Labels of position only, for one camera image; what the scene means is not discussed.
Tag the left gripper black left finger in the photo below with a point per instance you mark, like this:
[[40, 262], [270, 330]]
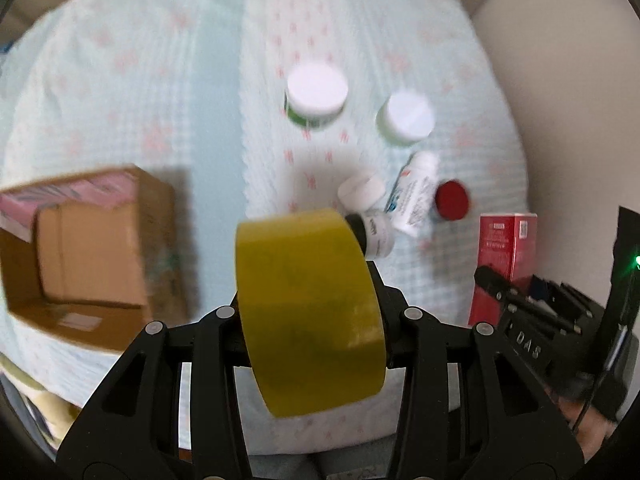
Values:
[[167, 409]]

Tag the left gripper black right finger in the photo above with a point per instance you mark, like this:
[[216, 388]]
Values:
[[470, 408]]

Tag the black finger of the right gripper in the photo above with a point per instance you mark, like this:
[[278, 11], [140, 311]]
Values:
[[494, 290]]

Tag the red carton box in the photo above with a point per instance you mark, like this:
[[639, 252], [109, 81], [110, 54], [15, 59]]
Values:
[[508, 244]]

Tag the red-capped silver jar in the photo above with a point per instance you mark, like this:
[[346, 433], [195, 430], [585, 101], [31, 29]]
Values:
[[451, 201]]

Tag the white tube with blue print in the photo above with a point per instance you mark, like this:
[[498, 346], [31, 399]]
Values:
[[413, 193]]

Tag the white and black L'Oreal jar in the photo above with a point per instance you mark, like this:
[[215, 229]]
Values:
[[374, 233]]

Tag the yellow tape roll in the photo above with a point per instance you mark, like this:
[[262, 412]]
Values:
[[309, 312]]

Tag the small white-capped bottle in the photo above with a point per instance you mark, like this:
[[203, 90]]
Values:
[[361, 192]]

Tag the white pill bottle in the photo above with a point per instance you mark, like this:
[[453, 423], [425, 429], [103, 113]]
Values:
[[406, 117]]

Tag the green jar with white lid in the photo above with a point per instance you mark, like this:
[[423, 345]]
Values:
[[315, 94]]

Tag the right hand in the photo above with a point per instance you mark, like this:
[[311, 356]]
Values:
[[592, 431]]

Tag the cardboard box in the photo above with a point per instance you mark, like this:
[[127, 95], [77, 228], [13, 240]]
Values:
[[92, 258]]

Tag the light blue patterned bedspread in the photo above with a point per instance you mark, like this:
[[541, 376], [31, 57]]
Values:
[[193, 92]]

